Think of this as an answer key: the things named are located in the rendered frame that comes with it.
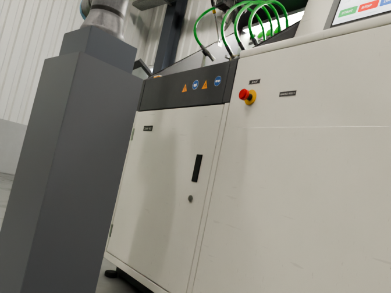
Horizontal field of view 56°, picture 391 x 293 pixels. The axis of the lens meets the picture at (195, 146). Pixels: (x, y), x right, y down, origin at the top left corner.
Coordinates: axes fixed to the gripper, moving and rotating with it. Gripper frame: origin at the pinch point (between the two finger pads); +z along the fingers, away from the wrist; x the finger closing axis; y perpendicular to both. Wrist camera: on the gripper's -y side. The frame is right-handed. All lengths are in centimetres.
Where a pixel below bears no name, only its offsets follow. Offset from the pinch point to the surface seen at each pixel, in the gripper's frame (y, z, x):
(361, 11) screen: -8, 5, 62
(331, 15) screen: -8, 3, 50
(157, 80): 18.8, 29.3, -18.9
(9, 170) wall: -49, 115, -661
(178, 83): 18.8, 32.7, -0.7
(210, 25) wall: -328, -266, -486
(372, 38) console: 19, 30, 83
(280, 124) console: 19, 52, 59
